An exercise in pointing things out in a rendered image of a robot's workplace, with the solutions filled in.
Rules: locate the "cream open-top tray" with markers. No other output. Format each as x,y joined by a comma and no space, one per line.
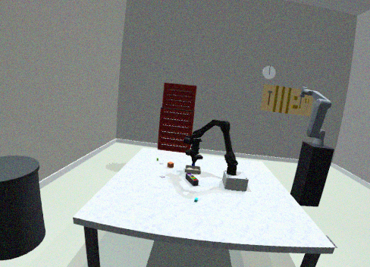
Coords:
190,169

